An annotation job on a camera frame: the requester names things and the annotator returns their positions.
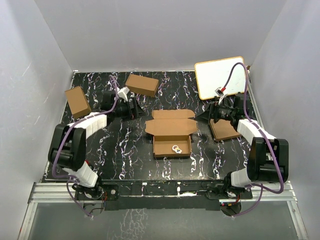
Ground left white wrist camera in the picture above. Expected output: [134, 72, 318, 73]
[117, 86, 130, 102]

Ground black base bar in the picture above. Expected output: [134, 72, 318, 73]
[100, 180, 225, 211]

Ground flat cardboard stack right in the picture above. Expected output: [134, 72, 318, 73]
[209, 119, 242, 142]

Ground small round sticker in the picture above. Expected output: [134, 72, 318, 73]
[172, 145, 182, 154]

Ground small cardboard box left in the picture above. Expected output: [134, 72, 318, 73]
[65, 86, 92, 119]

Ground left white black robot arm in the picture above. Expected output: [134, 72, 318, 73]
[48, 87, 145, 200]

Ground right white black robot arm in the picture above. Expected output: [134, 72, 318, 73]
[194, 93, 289, 199]

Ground folded cardboard box back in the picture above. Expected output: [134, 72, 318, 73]
[125, 74, 159, 97]

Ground yellow framed whiteboard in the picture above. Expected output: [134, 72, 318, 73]
[194, 56, 246, 100]

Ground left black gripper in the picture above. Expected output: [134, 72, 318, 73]
[112, 98, 147, 122]

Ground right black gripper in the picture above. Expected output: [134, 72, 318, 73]
[194, 98, 237, 125]

